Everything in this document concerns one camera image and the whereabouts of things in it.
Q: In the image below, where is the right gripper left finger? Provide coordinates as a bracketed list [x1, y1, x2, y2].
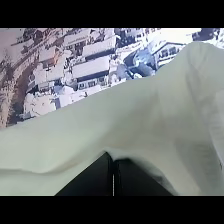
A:
[54, 151, 114, 197]

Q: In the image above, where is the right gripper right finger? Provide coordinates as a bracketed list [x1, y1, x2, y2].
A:
[113, 157, 174, 197]

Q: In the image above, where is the pale green shirt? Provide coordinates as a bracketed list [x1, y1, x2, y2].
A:
[0, 41, 224, 197]

